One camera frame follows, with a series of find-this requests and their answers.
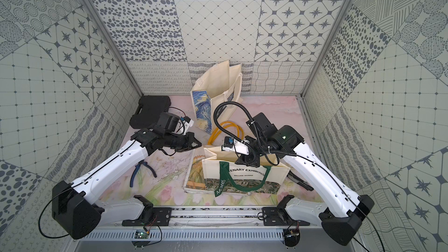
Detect right round circuit board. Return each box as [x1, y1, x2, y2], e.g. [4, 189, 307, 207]
[283, 229, 301, 247]

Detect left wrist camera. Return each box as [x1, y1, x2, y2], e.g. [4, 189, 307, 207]
[176, 116, 194, 135]

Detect floral tulip table mat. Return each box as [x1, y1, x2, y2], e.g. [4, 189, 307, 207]
[100, 96, 322, 207]

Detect left green circuit board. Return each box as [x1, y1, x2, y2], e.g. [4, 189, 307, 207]
[131, 231, 151, 248]

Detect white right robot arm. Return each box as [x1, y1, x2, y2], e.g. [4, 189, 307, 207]
[246, 113, 375, 246]

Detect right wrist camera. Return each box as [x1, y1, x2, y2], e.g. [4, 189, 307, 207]
[221, 136, 249, 155]

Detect green-handled floral canvas bag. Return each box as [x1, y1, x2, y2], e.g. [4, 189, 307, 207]
[202, 147, 291, 197]

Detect yellow-handled cartoon canvas bag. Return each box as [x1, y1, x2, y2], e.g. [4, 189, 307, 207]
[183, 120, 246, 195]

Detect black corrugated cable hose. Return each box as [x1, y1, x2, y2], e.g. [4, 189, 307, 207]
[212, 101, 260, 148]

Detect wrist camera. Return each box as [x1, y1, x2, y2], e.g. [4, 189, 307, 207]
[176, 116, 194, 135]
[221, 136, 249, 155]

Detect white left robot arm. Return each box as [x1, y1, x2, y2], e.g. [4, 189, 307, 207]
[48, 112, 202, 240]

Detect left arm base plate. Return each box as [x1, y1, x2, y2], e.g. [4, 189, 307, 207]
[121, 207, 172, 227]

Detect starry night canvas bag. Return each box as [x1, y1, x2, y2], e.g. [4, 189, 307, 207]
[190, 61, 243, 134]

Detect black plastic tool case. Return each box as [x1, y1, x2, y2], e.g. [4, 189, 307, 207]
[129, 96, 171, 129]

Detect aluminium mounting rail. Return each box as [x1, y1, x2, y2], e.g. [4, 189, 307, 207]
[69, 204, 361, 231]

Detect blue-handled pliers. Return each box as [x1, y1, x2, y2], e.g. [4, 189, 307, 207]
[129, 159, 158, 189]

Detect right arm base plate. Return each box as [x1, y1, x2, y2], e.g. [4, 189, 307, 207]
[261, 207, 310, 226]

